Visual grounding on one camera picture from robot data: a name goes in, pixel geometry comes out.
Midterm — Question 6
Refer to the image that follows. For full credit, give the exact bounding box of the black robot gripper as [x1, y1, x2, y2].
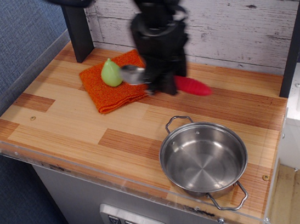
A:
[130, 16, 188, 95]

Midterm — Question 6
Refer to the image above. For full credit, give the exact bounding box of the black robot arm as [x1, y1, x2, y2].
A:
[130, 0, 188, 95]

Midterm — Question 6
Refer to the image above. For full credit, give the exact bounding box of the red handled metal spoon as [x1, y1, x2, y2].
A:
[119, 65, 212, 96]

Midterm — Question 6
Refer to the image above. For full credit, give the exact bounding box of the orange folded cloth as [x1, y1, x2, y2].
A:
[79, 62, 148, 114]

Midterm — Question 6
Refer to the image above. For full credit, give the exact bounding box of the green plastic pear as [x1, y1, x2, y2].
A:
[101, 58, 123, 87]

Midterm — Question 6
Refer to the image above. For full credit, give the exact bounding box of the dark right upright post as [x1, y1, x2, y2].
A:
[279, 0, 300, 98]

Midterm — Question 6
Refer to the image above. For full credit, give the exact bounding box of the dark upright post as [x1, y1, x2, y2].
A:
[279, 0, 300, 98]
[61, 6, 94, 63]

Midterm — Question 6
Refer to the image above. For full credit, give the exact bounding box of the grey cabinet with dispenser panel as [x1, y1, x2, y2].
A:
[31, 135, 254, 224]

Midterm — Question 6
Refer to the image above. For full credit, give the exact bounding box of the stainless steel pot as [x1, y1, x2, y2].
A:
[159, 116, 249, 211]

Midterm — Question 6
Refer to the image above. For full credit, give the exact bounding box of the dark left upright post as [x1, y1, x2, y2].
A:
[61, 6, 94, 63]

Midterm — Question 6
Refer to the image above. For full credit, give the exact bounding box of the clear acrylic table guard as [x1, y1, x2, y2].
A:
[0, 44, 287, 224]

